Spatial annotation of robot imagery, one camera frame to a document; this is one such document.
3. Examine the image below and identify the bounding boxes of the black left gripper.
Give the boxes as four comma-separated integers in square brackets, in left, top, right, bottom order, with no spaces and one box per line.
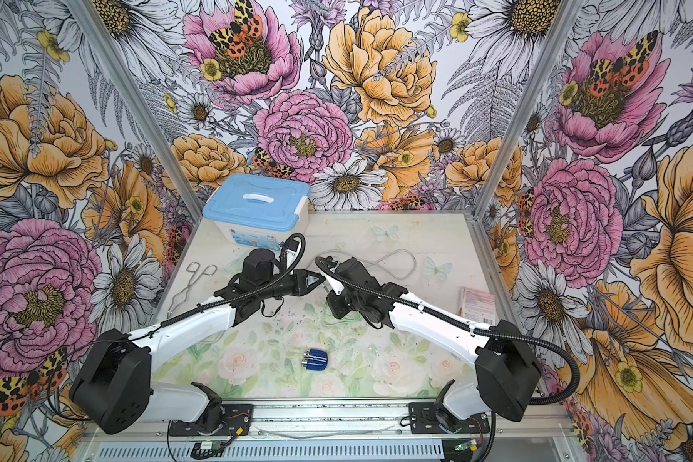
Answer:
[258,268,325,300]

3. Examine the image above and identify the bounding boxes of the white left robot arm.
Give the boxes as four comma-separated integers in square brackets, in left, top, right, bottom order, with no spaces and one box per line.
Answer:
[69,248,325,434]

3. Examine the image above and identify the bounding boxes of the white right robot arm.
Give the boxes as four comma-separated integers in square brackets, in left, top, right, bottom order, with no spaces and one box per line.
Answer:
[315,257,541,432]

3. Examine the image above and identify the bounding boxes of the blue electric shaver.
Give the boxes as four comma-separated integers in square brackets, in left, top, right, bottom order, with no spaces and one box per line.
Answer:
[301,348,328,372]

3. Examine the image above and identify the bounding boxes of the floral table mat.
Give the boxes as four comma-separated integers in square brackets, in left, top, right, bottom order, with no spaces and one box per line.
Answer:
[153,293,475,398]

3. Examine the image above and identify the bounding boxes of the clear green plastic bag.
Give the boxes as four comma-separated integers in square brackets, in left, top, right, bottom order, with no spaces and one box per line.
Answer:
[223,254,246,275]

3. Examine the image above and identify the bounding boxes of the blue lid storage box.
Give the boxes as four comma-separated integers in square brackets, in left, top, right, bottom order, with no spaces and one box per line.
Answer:
[202,173,310,251]

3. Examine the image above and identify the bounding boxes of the pink packet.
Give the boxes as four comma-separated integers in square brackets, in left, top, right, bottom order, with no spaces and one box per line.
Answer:
[459,288,499,325]

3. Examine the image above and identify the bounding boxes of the metal scissor tongs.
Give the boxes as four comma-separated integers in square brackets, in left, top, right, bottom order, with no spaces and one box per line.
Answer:
[167,261,218,319]

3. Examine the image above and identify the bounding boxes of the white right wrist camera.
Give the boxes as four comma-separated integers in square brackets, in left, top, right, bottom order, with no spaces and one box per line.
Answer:
[321,273,346,296]

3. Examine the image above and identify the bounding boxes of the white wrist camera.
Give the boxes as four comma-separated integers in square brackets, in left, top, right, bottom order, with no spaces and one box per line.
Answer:
[321,273,346,296]
[280,233,301,265]

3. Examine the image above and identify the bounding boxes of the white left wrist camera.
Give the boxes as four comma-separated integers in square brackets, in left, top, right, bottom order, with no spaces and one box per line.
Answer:
[280,233,301,265]

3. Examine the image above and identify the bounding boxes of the white power strip cable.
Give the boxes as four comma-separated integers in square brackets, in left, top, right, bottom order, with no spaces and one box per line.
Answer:
[316,247,418,282]

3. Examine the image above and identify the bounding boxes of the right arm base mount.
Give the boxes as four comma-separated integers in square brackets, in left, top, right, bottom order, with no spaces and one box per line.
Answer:
[405,402,490,436]

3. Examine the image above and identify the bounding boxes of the aluminium front rail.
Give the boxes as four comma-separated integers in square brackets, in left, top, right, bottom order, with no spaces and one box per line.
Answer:
[80,397,573,443]

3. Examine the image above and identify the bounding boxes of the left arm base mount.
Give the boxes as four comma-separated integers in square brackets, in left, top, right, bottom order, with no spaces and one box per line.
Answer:
[169,403,254,437]

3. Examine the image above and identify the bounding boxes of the aluminium left corner post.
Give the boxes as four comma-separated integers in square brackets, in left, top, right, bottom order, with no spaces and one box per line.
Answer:
[67,1,202,221]

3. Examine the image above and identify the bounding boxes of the aluminium corner post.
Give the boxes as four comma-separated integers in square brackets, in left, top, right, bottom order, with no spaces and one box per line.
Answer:
[67,1,202,221]
[474,0,584,221]

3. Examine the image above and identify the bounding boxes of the aluminium right corner post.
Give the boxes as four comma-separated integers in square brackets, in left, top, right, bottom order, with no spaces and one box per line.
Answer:
[474,0,584,221]

